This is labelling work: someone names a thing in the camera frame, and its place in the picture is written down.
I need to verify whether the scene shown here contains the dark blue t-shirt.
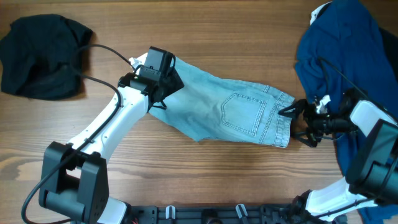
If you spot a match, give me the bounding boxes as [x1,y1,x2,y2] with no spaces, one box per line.
[294,0,398,224]

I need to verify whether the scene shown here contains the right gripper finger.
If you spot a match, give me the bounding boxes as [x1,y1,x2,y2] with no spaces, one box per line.
[290,131,320,147]
[278,99,308,118]

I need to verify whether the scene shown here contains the left black cable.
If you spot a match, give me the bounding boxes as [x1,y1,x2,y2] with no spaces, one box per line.
[21,44,136,224]

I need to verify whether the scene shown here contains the light blue denim shorts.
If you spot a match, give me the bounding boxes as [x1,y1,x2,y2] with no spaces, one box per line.
[149,59,294,147]

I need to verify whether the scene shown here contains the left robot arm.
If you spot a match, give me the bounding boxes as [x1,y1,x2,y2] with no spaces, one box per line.
[33,47,184,223]

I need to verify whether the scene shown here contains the black crumpled garment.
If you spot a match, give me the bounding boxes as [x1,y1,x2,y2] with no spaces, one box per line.
[1,14,93,100]

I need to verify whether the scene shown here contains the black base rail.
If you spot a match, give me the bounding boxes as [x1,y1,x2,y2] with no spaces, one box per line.
[124,203,348,224]

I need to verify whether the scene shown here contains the black garment at right edge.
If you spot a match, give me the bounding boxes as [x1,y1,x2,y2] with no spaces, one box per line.
[379,27,398,80]

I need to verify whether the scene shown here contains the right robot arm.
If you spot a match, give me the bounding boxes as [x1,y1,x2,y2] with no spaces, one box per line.
[279,89,397,223]

